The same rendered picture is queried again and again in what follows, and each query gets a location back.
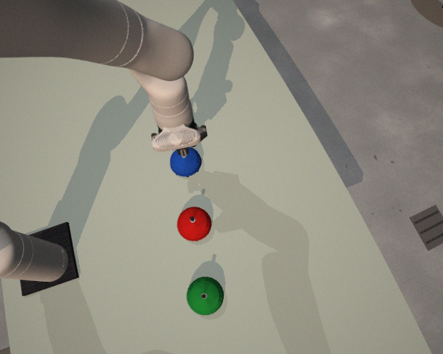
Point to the red dome bell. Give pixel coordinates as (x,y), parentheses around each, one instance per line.
(194,223)

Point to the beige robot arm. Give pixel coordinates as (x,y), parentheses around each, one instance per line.
(111,33)

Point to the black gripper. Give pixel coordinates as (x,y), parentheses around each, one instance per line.
(185,151)

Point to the blue dome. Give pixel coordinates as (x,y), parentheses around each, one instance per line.
(185,165)

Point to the green dome bell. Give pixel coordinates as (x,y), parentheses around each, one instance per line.
(205,295)

